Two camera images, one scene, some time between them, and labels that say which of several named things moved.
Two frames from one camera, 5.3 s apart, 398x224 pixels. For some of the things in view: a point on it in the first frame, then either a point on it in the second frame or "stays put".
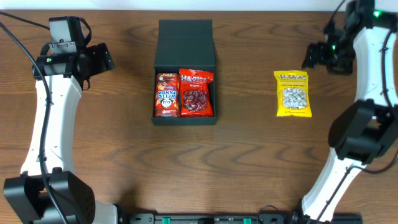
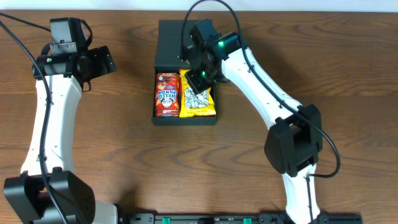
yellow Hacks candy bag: x=293 y=93 → x=192 y=104
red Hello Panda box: x=167 y=95 stays put
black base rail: x=263 y=218 stays put
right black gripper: x=319 y=54 → x=199 y=82
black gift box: x=185 y=44 stays put
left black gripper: x=101 y=57 stays put
